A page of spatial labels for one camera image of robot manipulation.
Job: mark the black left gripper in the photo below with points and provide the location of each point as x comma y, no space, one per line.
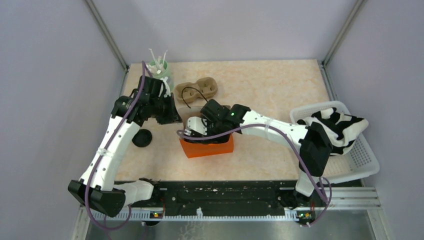
173,116

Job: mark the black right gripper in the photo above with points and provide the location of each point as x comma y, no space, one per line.
211,140

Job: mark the orange paper bag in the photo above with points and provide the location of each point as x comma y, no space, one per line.
194,149

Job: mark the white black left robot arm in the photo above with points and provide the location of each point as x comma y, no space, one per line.
96,188

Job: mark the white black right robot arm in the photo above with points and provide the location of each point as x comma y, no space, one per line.
310,143

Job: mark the brown cardboard cup carrier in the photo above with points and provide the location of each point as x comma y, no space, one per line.
188,92

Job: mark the stack of black lids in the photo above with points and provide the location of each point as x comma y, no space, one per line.
142,138

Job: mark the green straw holder cup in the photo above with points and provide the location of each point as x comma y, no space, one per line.
166,76

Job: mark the black white cloth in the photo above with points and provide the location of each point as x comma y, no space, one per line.
341,129

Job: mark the white plastic basket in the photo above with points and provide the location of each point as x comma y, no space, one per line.
360,162

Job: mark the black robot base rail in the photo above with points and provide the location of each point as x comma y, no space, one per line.
246,198

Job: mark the aluminium frame rail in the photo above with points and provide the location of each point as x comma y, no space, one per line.
353,14
104,30

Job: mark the right aluminium frame rail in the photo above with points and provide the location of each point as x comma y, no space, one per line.
353,14

